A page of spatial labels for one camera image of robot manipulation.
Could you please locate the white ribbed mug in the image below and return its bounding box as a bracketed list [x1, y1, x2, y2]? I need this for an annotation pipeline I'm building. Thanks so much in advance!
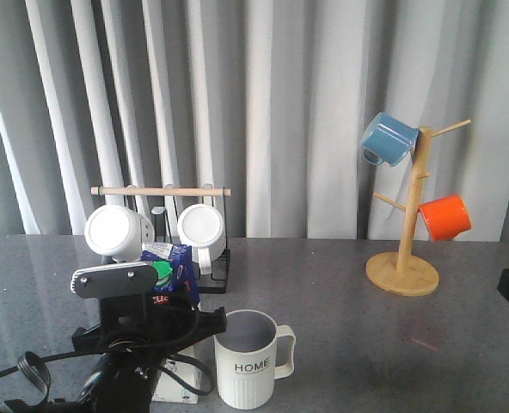
[177, 204, 225, 275]

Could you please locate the blue enamel mug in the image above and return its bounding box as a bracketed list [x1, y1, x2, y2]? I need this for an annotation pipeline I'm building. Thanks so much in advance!
[361, 112, 420, 167]

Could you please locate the black wire mug rack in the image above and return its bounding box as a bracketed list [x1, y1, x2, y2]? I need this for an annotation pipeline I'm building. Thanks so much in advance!
[90, 185, 231, 293]

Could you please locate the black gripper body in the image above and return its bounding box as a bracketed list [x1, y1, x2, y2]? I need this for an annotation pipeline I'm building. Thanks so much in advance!
[71, 292, 195, 367]

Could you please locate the cream HOME mug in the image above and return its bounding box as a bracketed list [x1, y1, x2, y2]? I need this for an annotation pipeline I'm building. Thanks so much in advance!
[214, 309, 297, 410]

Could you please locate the grey pleated curtain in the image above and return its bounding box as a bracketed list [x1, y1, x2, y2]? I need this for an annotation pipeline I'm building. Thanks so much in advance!
[0, 1, 509, 242]

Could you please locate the wooden mug tree stand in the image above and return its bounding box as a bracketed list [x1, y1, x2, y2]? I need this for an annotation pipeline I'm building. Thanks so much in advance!
[365, 119, 471, 297]

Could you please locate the grey gripper camera box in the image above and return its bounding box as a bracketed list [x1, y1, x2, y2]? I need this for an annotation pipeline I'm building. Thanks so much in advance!
[70, 262, 158, 299]

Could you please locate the orange enamel mug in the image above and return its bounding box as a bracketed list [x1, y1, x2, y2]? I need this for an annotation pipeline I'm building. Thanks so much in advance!
[419, 194, 472, 241]

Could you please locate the blue white milk carton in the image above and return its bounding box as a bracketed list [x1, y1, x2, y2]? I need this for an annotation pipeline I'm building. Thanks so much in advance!
[140, 242, 200, 404]

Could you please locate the white smiley face mug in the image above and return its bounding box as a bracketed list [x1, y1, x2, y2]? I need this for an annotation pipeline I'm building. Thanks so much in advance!
[84, 205, 155, 262]

